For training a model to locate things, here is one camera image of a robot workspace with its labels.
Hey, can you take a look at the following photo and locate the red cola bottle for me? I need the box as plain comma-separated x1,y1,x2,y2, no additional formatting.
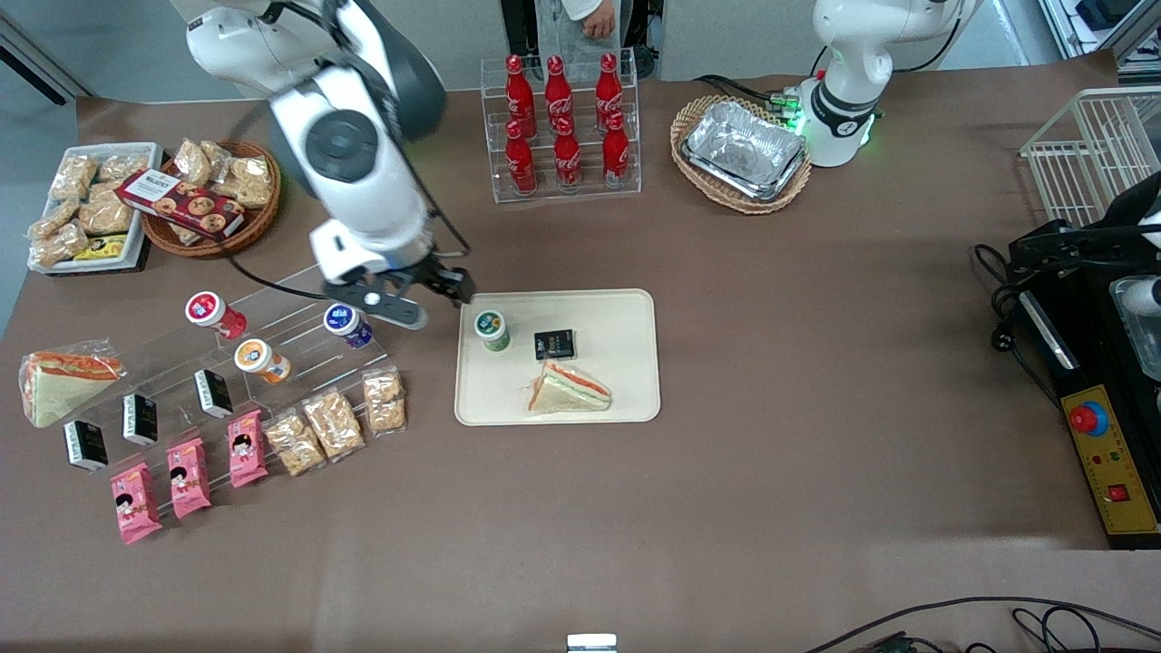
504,120,539,197
595,52,626,119
504,54,536,128
544,55,575,124
552,116,584,192
601,111,631,188

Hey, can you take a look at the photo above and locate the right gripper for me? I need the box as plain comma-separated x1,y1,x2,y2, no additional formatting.
310,218,479,307

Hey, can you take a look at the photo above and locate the clear bag of crackers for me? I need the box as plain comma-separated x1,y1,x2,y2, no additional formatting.
31,223,93,269
225,156,275,210
79,187,137,238
173,138,215,188
200,141,237,182
361,365,408,437
27,200,83,242
50,155,100,203
264,409,327,479
97,153,151,184
302,387,367,464

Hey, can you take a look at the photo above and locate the silver sealing bar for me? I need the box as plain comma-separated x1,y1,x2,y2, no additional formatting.
1019,290,1081,372

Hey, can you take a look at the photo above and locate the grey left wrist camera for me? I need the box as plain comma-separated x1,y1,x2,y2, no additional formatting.
1123,277,1161,317

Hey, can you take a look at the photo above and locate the looped black cable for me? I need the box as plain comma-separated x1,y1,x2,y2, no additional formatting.
1010,605,1161,653

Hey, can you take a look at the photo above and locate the red cookie box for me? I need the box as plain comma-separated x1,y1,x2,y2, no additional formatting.
115,169,247,242

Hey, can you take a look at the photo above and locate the yellow snack pack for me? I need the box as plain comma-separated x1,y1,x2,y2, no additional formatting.
74,234,129,263

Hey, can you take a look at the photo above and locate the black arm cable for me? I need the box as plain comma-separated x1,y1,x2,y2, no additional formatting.
220,0,473,302

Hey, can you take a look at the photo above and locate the metal shelf frame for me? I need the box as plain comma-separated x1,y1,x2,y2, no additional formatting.
1039,0,1161,79

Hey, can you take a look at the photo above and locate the black sealing machine yellow panel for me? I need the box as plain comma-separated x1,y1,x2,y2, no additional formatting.
1014,261,1161,551

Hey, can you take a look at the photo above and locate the white rectangular snack tray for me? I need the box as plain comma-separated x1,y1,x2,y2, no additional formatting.
27,142,165,274

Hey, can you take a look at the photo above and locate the blue gum bottle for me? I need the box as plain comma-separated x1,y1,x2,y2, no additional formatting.
324,304,375,351

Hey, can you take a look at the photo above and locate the wrapped triangle sandwich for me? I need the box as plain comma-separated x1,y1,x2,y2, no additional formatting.
522,360,614,418
18,339,127,430

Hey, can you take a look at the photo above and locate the standing person's body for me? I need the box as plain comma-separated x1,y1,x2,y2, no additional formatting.
535,0,627,63

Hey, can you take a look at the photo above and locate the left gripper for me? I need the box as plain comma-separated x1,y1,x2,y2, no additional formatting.
1009,171,1161,274

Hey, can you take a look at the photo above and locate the light wicker basket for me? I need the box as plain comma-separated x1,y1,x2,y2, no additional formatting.
669,94,815,217

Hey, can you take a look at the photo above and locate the long black cable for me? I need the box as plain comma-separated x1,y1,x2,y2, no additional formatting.
803,595,1161,653

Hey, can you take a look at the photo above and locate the red gum bottle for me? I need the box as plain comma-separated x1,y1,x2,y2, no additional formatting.
185,291,249,341

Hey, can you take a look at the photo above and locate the clear plastic container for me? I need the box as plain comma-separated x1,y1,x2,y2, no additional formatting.
1110,279,1161,383

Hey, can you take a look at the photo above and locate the clear acrylic bottle rack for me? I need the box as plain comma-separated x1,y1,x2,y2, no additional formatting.
480,47,643,205

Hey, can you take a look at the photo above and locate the aluminium foil tray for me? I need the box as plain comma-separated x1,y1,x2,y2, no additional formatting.
680,100,809,203

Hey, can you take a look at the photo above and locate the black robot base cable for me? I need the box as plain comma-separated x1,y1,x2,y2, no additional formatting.
693,73,801,117

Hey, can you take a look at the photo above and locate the green gum bottle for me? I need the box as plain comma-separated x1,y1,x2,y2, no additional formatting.
474,309,512,355

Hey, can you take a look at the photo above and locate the dark brown wicker basket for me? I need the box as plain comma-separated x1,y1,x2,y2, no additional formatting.
141,139,283,260

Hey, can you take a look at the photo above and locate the orange gum bottle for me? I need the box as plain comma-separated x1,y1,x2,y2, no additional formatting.
234,338,293,385

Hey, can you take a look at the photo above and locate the beige plastic tray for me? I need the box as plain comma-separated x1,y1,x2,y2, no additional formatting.
454,288,662,427

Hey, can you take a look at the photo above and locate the black power cable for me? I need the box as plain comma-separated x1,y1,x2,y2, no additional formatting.
973,241,1064,411

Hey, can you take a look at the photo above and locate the pink snack pack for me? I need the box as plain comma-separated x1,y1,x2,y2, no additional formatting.
227,409,271,490
166,437,213,521
110,462,164,546

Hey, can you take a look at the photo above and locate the clear acrylic stepped stand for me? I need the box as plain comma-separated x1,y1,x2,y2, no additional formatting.
59,263,394,482

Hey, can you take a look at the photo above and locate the white wire basket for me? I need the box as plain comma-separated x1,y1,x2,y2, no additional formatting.
1020,86,1161,229

